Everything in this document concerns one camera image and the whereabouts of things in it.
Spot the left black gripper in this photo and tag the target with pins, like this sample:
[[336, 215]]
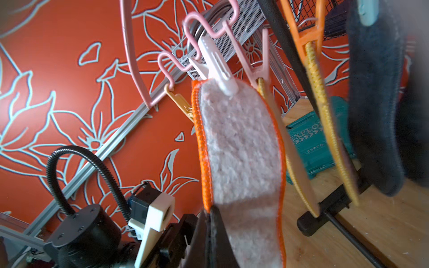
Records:
[[171, 249]]

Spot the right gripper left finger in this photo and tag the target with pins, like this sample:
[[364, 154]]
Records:
[[198, 254]]

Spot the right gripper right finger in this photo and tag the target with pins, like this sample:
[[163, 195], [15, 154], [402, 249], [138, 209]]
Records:
[[219, 250]]

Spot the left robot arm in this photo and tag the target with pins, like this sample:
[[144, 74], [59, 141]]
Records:
[[89, 238]]

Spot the pink clip hanger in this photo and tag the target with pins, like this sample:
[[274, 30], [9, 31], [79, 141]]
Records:
[[201, 57]]

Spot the yellow insole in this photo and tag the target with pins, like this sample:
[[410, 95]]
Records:
[[344, 165], [295, 167]]

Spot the green tool case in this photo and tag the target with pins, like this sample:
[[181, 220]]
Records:
[[310, 142]]

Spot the white mesh basket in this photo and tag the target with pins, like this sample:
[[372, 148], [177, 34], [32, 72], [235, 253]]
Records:
[[227, 23]]

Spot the dark grey insole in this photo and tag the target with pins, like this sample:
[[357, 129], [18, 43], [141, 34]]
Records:
[[413, 115], [375, 73]]

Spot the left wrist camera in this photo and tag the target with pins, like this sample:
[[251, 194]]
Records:
[[151, 212]]

